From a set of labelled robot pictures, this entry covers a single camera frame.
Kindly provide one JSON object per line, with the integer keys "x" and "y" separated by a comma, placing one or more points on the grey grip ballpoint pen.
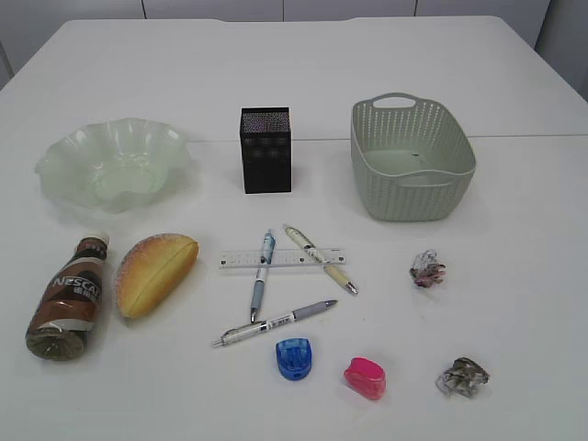
{"x": 250, "y": 330}

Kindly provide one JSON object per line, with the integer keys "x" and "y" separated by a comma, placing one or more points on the transparent plastic ruler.
{"x": 280, "y": 258}

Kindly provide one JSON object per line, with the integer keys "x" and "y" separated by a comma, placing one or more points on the yellow bread loaf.
{"x": 151, "y": 270}

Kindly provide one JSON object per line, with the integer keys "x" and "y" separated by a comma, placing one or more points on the blue pencil sharpener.
{"x": 294, "y": 358}

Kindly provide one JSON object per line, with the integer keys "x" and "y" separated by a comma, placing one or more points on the beige patterned ballpoint pen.
{"x": 338, "y": 275}

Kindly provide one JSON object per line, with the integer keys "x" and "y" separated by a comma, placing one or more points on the black mesh pen holder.
{"x": 265, "y": 137}

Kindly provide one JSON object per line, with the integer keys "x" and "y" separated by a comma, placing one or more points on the pink pencil sharpener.
{"x": 366, "y": 377}

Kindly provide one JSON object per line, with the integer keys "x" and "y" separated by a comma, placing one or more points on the blue grip ballpoint pen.
{"x": 260, "y": 280}

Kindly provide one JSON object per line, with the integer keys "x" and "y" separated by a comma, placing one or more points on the light green plastic basket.
{"x": 411, "y": 159}

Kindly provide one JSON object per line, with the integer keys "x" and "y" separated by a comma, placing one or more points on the translucent green wavy plate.
{"x": 113, "y": 165}

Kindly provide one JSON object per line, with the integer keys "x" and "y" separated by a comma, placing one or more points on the brown Nescafe coffee bottle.
{"x": 67, "y": 312}

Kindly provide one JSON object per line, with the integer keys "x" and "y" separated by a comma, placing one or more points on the grey paper ball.
{"x": 465, "y": 378}

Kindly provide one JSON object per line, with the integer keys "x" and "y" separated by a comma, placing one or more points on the pink white paper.
{"x": 426, "y": 270}

